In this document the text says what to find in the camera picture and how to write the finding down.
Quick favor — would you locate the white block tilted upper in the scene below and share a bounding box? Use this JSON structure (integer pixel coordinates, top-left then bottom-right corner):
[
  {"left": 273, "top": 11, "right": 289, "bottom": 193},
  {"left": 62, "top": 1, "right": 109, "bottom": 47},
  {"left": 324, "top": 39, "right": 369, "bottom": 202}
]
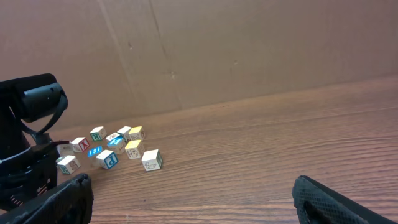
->
[{"left": 117, "top": 126, "right": 131, "bottom": 142}]

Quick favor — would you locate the blue letter H block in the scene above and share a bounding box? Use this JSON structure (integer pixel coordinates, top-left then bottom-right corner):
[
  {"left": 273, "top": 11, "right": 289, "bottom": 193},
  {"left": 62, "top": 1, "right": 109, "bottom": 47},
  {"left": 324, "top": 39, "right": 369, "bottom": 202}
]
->
[{"left": 88, "top": 146, "right": 103, "bottom": 157}]

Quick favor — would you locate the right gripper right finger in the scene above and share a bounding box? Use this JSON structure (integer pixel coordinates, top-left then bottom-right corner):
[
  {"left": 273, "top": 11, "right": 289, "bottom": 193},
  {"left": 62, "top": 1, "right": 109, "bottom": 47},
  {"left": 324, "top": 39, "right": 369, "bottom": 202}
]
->
[{"left": 292, "top": 175, "right": 397, "bottom": 224}]

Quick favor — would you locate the yellow block right middle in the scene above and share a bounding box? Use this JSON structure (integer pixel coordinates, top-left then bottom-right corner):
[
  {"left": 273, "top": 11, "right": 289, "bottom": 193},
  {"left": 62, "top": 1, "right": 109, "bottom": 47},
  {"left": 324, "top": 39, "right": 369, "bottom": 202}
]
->
[{"left": 125, "top": 139, "right": 145, "bottom": 159}]

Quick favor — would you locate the white block blue P side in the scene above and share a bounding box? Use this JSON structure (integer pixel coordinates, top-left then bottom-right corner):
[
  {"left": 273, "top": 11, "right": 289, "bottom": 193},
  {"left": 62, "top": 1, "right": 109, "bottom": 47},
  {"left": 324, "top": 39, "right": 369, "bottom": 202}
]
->
[{"left": 96, "top": 150, "right": 119, "bottom": 169}]

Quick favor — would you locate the yellow block upper right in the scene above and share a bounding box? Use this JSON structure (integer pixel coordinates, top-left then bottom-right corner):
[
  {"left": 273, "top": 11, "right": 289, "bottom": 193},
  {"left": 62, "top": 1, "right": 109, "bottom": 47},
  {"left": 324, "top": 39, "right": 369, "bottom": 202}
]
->
[{"left": 129, "top": 126, "right": 146, "bottom": 141}]

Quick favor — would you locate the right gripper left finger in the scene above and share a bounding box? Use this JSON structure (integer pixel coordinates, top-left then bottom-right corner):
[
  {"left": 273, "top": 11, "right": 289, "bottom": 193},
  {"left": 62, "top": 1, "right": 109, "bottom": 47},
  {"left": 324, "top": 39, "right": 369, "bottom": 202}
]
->
[{"left": 1, "top": 174, "right": 94, "bottom": 224}]

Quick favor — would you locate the block with green R side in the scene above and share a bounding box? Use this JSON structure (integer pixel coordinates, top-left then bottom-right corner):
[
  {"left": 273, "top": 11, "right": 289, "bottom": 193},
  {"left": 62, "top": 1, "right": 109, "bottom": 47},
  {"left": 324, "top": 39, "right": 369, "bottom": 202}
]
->
[{"left": 90, "top": 126, "right": 107, "bottom": 141}]

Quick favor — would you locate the white block far right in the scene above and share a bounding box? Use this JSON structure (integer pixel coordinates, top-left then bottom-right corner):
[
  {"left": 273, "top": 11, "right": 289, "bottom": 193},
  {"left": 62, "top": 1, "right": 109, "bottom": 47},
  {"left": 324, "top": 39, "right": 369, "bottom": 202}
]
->
[{"left": 141, "top": 149, "right": 163, "bottom": 172}]

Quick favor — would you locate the blue number five block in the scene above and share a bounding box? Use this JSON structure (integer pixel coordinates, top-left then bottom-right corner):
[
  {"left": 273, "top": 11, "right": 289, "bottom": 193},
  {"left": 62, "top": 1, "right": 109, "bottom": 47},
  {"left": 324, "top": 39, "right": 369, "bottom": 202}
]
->
[{"left": 108, "top": 136, "right": 126, "bottom": 154}]

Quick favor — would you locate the yellow block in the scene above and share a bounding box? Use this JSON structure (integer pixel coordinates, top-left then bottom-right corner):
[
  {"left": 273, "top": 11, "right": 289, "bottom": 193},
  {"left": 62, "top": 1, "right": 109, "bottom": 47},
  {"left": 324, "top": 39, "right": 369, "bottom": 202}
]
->
[
  {"left": 129, "top": 126, "right": 146, "bottom": 141},
  {"left": 125, "top": 139, "right": 145, "bottom": 159}
]

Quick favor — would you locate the white block picture top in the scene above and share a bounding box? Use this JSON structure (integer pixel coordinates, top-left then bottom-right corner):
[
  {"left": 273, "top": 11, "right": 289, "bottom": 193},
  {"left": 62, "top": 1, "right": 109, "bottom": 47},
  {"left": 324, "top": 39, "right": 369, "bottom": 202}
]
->
[{"left": 105, "top": 132, "right": 121, "bottom": 142}]

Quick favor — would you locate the white acorn picture block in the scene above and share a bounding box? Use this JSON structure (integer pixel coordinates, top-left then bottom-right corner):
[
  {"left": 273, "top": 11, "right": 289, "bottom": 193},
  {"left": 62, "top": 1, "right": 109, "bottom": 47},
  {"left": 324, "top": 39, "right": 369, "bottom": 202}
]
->
[{"left": 57, "top": 143, "right": 74, "bottom": 156}]

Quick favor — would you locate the white block green side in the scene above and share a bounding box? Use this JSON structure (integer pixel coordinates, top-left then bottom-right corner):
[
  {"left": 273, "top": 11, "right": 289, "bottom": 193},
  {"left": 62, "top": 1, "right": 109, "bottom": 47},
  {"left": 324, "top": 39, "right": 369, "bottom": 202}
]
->
[{"left": 57, "top": 155, "right": 81, "bottom": 174}]

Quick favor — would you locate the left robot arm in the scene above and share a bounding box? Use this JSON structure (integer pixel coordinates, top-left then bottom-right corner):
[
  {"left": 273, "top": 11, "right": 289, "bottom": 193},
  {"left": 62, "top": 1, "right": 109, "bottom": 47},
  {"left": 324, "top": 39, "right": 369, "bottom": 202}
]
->
[{"left": 1, "top": 73, "right": 68, "bottom": 211}]

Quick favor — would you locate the white block red letter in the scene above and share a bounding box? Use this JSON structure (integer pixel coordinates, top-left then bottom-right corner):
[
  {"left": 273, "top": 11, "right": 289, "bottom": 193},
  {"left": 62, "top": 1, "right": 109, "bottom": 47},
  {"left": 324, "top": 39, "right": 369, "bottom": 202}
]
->
[{"left": 71, "top": 137, "right": 90, "bottom": 152}]

